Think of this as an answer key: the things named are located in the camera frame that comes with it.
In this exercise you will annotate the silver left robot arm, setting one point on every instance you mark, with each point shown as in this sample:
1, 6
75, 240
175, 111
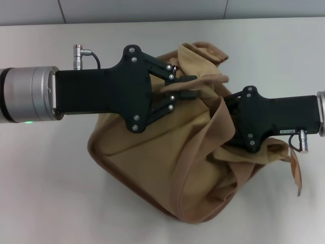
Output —
23, 94

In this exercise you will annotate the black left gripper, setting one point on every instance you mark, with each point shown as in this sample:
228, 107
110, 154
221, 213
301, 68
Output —
106, 91

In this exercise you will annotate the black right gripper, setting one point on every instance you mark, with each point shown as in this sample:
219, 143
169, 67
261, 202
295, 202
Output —
274, 117

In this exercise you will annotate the khaki canvas food bag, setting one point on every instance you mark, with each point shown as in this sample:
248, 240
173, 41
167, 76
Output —
152, 165

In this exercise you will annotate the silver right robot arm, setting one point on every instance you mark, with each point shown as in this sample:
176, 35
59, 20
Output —
322, 111

